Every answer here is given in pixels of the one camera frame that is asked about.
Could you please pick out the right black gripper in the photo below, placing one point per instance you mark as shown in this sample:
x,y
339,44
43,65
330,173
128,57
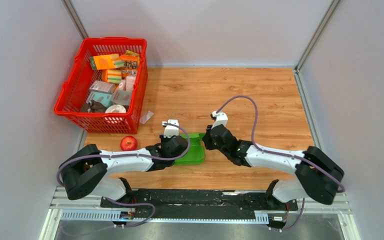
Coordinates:
x,y
206,139

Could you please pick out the grey pink carton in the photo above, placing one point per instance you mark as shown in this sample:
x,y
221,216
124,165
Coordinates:
x,y
121,97

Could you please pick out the white tape roll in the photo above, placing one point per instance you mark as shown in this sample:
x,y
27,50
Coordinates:
x,y
116,108

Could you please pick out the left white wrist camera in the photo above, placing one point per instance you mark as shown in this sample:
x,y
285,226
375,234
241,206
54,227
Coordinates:
x,y
171,128

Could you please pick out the red plastic basket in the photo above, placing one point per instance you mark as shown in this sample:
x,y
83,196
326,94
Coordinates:
x,y
76,89

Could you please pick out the orange sponge pack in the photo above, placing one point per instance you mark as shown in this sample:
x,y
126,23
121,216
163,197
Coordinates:
x,y
106,62

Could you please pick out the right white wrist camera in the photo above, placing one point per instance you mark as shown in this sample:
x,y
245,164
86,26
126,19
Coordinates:
x,y
220,118

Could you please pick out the aluminium frame rail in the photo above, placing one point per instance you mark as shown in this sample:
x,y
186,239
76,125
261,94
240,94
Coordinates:
x,y
93,218

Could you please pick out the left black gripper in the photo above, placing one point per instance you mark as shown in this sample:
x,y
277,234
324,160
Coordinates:
x,y
163,139

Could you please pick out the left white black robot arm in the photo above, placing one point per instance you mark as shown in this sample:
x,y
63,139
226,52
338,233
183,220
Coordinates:
x,y
89,171

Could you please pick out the red apple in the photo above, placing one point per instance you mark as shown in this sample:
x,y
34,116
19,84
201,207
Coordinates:
x,y
129,143

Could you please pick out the clear plastic wrapper scrap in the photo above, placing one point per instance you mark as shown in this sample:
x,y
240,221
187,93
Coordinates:
x,y
146,117

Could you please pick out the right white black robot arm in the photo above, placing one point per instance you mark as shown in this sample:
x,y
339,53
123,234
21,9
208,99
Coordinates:
x,y
317,176

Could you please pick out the grey small carton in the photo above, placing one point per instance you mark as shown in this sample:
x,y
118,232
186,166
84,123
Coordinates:
x,y
102,87

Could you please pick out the striped sponge stack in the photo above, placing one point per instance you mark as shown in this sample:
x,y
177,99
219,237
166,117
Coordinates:
x,y
113,76

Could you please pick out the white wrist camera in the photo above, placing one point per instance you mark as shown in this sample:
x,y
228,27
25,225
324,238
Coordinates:
x,y
220,118
171,128

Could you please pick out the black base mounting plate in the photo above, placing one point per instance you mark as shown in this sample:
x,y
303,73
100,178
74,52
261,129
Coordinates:
x,y
208,204

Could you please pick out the green paper box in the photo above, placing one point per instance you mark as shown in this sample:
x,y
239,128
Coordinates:
x,y
196,152

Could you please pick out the teal small carton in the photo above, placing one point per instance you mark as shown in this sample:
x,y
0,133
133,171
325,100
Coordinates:
x,y
103,98

